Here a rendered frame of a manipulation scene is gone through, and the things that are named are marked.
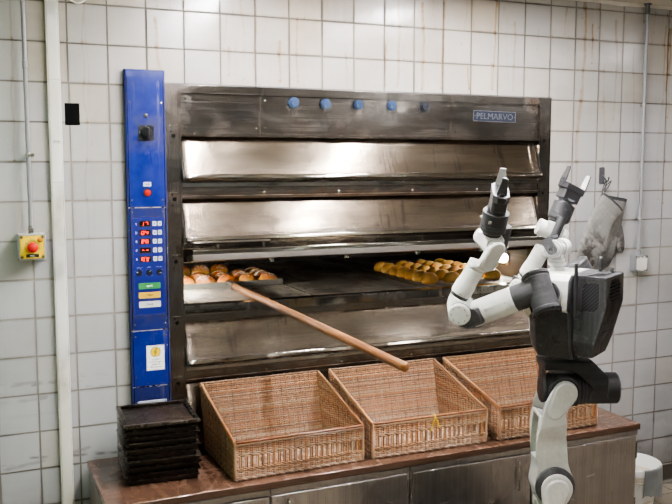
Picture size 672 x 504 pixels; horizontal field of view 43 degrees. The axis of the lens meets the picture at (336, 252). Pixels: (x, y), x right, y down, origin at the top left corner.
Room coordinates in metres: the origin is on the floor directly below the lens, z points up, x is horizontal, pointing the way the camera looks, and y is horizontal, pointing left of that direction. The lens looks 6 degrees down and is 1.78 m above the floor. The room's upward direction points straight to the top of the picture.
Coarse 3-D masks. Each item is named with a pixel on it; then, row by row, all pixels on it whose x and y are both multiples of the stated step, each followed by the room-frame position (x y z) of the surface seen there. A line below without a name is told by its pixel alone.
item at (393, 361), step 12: (240, 288) 3.86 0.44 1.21; (264, 300) 3.55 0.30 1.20; (288, 312) 3.28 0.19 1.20; (312, 324) 3.05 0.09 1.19; (324, 324) 2.99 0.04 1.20; (336, 336) 2.85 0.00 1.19; (348, 336) 2.79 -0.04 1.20; (360, 348) 2.67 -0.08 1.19; (372, 348) 2.61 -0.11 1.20; (384, 360) 2.52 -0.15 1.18; (396, 360) 2.46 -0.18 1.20
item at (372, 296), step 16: (416, 288) 4.03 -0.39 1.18; (432, 288) 4.03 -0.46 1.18; (448, 288) 4.05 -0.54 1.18; (480, 288) 4.12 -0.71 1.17; (496, 288) 4.16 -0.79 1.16; (192, 304) 3.57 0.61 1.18; (208, 304) 3.57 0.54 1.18; (224, 304) 3.60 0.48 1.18; (240, 304) 3.63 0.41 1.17; (256, 304) 3.66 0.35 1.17; (288, 304) 3.72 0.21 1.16; (304, 304) 3.75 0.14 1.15; (320, 304) 3.78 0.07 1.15
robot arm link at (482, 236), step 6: (480, 228) 2.83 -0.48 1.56; (486, 228) 2.80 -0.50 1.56; (492, 228) 2.79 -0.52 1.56; (504, 228) 2.80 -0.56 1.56; (510, 228) 2.84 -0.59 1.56; (474, 234) 2.90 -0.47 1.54; (480, 234) 2.86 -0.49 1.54; (486, 234) 2.82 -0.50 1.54; (492, 234) 2.80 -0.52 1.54; (498, 234) 2.80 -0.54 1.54; (504, 234) 2.85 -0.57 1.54; (474, 240) 2.91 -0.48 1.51; (480, 240) 2.86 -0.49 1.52; (486, 240) 2.82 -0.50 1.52; (492, 240) 2.82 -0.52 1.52; (504, 240) 2.83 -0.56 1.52; (480, 246) 2.86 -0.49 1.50; (486, 246) 2.82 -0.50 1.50
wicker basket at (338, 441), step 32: (224, 384) 3.56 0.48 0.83; (256, 384) 3.61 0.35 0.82; (288, 384) 3.67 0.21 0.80; (320, 384) 3.70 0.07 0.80; (224, 416) 3.52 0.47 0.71; (256, 416) 3.58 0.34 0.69; (288, 416) 3.63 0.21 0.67; (320, 416) 3.69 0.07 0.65; (352, 416) 3.40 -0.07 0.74; (224, 448) 3.22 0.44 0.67; (256, 448) 3.14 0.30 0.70; (288, 448) 3.19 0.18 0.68; (320, 448) 3.45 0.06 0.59; (352, 448) 3.30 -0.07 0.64
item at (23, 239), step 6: (18, 234) 3.21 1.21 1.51; (24, 234) 3.21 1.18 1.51; (30, 234) 3.22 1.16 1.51; (36, 234) 3.23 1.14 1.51; (42, 234) 3.24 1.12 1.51; (18, 240) 3.20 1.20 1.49; (24, 240) 3.21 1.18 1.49; (30, 240) 3.22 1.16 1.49; (36, 240) 3.23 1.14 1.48; (42, 240) 3.24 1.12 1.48; (18, 246) 3.21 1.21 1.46; (24, 246) 3.21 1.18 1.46; (42, 246) 3.24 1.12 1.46; (18, 252) 3.21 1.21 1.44; (24, 252) 3.21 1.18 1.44; (30, 252) 3.22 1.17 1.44; (36, 252) 3.23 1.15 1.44; (42, 252) 3.23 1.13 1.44; (18, 258) 3.21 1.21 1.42; (24, 258) 3.21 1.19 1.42; (30, 258) 3.22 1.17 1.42; (36, 258) 3.23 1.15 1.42; (42, 258) 3.24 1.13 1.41
